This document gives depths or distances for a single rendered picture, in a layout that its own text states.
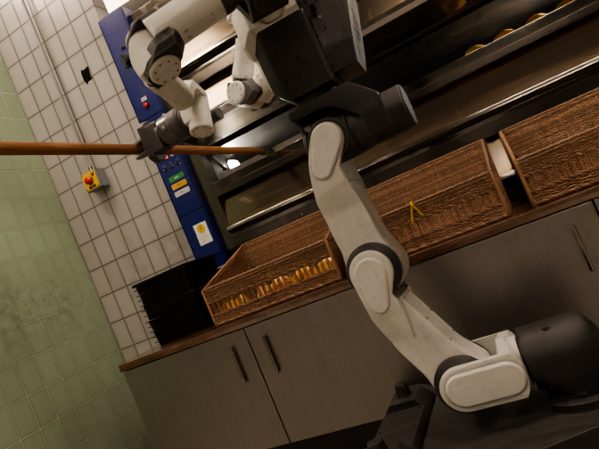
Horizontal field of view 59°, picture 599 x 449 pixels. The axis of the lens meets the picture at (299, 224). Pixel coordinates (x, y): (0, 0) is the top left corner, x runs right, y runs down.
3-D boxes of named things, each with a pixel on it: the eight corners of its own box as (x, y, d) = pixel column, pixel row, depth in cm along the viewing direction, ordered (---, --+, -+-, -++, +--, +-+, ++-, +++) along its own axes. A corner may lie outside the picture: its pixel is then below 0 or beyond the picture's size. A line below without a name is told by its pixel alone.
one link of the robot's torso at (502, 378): (533, 369, 138) (512, 322, 138) (538, 402, 119) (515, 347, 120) (457, 389, 145) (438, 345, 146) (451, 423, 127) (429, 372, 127)
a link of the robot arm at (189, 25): (136, 60, 110) (224, -1, 112) (110, 23, 115) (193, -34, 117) (160, 92, 121) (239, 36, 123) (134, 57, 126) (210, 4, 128)
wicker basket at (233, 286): (264, 298, 247) (241, 244, 248) (373, 256, 228) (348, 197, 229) (213, 329, 202) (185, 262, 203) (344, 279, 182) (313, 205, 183)
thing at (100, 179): (96, 192, 277) (89, 175, 278) (110, 184, 274) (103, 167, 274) (86, 193, 270) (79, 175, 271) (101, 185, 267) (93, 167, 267)
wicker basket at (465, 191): (381, 253, 226) (356, 193, 227) (513, 202, 204) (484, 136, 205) (348, 277, 181) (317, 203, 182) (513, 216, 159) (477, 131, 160)
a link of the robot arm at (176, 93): (178, 118, 133) (132, 80, 115) (160, 92, 137) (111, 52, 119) (209, 90, 132) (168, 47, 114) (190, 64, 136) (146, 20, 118)
